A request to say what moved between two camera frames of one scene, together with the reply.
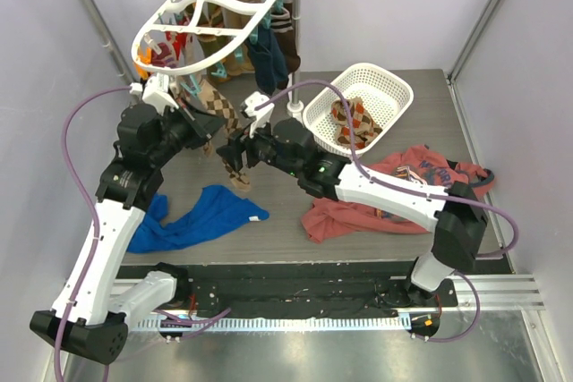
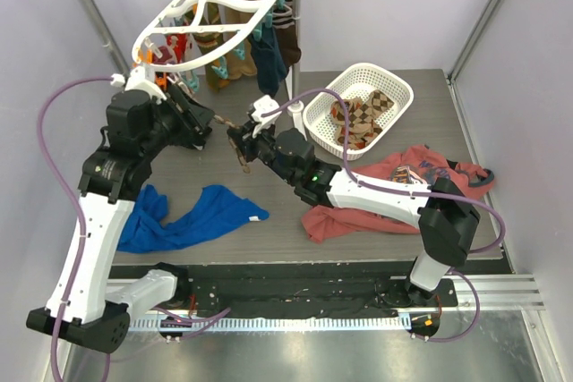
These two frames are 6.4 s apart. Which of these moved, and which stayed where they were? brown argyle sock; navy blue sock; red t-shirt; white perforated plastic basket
Moved: brown argyle sock
Stayed: navy blue sock; red t-shirt; white perforated plastic basket
